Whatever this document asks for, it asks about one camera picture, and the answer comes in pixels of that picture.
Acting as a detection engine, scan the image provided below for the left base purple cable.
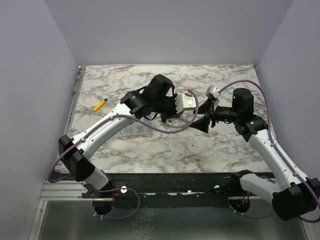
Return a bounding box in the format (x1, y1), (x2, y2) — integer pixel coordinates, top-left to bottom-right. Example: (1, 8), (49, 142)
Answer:
(87, 187), (141, 221)

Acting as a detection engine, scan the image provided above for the aluminium frame rail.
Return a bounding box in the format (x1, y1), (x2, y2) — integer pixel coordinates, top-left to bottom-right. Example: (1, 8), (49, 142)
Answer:
(28, 66), (86, 240)

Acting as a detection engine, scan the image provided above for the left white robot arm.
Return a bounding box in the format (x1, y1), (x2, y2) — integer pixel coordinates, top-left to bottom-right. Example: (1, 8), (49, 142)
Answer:
(58, 74), (177, 198)

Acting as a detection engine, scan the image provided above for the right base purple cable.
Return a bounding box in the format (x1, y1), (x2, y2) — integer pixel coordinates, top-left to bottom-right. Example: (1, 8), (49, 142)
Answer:
(232, 207), (276, 220)

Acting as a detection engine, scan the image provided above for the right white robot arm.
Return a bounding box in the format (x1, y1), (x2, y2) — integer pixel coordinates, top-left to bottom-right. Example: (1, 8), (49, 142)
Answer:
(191, 86), (320, 221)

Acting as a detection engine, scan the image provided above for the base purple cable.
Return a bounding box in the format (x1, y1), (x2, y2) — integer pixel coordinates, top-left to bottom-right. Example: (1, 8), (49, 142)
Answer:
(87, 187), (141, 221)
(232, 207), (276, 220)

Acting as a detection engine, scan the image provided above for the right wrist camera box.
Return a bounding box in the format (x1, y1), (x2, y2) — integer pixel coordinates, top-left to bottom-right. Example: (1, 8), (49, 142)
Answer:
(205, 85), (221, 105)

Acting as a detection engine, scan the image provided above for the clear plastic parts box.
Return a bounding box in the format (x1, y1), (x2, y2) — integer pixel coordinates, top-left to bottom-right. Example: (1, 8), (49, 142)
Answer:
(115, 122), (154, 138)

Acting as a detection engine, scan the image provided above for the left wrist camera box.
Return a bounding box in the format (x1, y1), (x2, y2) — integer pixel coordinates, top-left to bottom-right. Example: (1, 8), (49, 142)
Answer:
(175, 93), (196, 114)

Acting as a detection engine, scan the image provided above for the large metal key ring disc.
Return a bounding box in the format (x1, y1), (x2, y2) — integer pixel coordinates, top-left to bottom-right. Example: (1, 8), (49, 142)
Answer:
(160, 118), (190, 131)

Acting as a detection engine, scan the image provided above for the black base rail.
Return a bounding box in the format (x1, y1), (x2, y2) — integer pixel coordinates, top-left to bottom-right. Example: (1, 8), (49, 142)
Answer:
(82, 170), (263, 209)

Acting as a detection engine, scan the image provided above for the yellow handled screwdriver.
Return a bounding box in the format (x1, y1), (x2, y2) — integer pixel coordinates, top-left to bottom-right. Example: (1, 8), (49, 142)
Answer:
(93, 93), (114, 112)

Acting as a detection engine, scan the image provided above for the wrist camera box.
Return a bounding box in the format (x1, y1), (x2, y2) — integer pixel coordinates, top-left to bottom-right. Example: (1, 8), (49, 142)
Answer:
(175, 93), (196, 114)
(205, 85), (221, 105)

